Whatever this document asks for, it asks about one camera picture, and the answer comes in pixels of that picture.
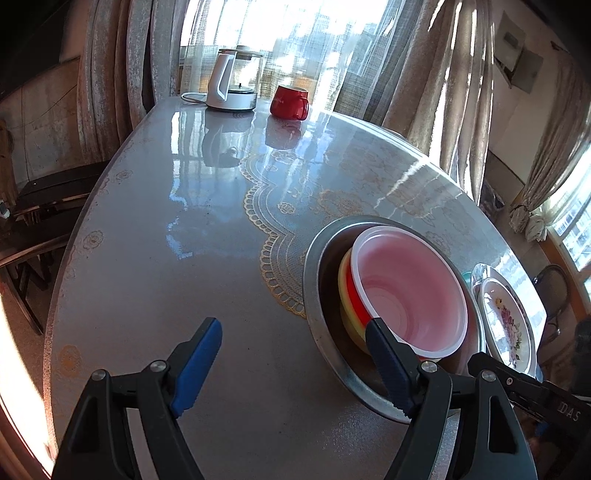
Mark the dark flat screen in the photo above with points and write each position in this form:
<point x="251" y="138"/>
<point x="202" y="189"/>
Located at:
<point x="32" y="41"/>

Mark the teal plate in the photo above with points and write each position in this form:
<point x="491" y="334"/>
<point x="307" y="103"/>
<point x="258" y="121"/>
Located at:
<point x="466" y="278"/>

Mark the white oval printed platter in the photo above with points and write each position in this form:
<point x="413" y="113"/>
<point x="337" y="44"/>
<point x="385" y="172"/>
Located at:
<point x="489" y="272"/>

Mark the white glass electric kettle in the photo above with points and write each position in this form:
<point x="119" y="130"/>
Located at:
<point x="231" y="83"/>

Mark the white framed window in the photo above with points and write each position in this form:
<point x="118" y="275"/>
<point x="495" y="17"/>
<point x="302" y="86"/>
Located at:
<point x="577" y="226"/>

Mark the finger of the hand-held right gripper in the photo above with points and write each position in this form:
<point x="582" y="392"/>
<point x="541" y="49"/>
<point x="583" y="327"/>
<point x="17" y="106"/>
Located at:
<point x="526" y="387"/>

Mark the grey wall electrical box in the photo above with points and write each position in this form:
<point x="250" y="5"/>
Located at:
<point x="521" y="55"/>

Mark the yellow plastic bowl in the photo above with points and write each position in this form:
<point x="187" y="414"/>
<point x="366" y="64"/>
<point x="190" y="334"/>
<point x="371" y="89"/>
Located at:
<point x="346" y="295"/>

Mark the tied beige curtain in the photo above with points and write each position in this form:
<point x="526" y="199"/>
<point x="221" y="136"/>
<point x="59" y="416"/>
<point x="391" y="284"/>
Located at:
<point x="554" y="152"/>

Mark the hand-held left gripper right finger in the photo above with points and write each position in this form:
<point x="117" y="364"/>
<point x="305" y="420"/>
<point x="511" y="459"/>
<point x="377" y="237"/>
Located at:
<point x="388" y="374"/>

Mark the stainless steel bowl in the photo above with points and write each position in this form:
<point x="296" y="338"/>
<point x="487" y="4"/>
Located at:
<point x="323" y="295"/>

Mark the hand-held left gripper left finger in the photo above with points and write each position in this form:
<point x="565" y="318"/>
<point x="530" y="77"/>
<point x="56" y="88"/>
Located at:
<point x="198" y="369"/>

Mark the red plastic bowl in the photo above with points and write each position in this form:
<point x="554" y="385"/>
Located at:
<point x="406" y="295"/>

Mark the round-back wooden chair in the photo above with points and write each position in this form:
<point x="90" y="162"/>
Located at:
<point x="554" y="295"/>

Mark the dark low furniture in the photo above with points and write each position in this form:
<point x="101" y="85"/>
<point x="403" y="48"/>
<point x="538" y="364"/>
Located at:
<point x="46" y="194"/>

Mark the beige patterned curtain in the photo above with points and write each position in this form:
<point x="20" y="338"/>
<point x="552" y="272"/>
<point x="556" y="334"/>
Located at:
<point x="124" y="69"/>
<point x="438" y="92"/>

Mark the red mug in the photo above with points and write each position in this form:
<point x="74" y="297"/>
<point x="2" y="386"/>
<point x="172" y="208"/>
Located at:
<point x="286" y="104"/>

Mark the white sheer curtain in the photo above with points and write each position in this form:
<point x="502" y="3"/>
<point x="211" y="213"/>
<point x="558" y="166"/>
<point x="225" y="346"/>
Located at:
<point x="300" y="41"/>

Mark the white floral deep plate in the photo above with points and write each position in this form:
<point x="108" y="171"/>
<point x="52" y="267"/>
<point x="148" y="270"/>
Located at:
<point x="508" y="323"/>

